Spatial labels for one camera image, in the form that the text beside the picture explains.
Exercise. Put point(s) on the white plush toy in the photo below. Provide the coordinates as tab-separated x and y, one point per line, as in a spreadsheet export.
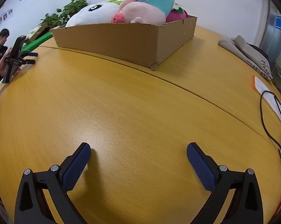
93	14

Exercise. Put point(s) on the white paper orange edge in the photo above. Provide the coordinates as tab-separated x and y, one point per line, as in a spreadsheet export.
262	86

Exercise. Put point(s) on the row of wall photos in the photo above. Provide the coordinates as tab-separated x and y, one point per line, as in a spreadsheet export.
5	16

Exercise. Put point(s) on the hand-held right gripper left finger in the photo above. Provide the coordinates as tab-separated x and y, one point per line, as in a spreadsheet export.
75	170

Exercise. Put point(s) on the beige folded jacket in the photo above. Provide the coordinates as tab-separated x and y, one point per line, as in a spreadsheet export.
238	49

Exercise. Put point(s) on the brown cardboard box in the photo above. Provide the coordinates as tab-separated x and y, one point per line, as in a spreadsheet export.
107	42

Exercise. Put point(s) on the green tube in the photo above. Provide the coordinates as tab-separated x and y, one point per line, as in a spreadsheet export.
36	42

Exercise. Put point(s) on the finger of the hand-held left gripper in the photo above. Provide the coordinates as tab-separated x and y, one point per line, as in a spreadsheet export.
31	54
28	62

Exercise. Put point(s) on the pink pig plush teal shirt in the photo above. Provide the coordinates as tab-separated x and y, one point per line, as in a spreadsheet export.
142	7

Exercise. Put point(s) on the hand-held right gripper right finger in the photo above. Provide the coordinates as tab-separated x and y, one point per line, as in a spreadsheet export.
202	170

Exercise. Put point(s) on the magenta plush bear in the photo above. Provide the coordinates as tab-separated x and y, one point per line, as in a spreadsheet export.
175	16

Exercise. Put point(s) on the green potted plant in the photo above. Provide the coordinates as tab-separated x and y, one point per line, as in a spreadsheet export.
50	19
73	5

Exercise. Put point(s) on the person's left hand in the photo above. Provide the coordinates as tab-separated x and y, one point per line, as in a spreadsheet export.
1	67

